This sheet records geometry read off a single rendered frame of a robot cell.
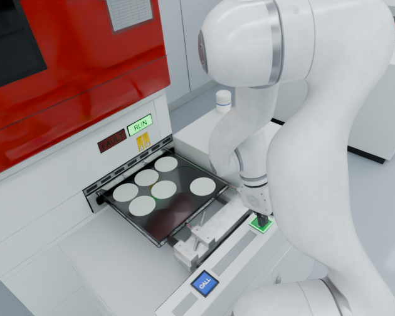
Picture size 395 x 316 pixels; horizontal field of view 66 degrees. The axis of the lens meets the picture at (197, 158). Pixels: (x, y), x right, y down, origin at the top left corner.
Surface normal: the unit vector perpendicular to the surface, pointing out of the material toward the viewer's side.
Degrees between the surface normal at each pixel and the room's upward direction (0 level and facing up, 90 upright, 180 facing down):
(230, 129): 49
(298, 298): 14
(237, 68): 98
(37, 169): 90
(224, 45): 65
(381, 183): 0
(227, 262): 0
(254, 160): 80
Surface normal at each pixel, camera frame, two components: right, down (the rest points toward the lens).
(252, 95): -0.34, 0.78
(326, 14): -0.04, -0.11
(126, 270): -0.09, -0.77
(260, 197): -0.63, 0.50
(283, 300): -0.15, -0.88
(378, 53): 0.07, 0.14
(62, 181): 0.72, 0.39
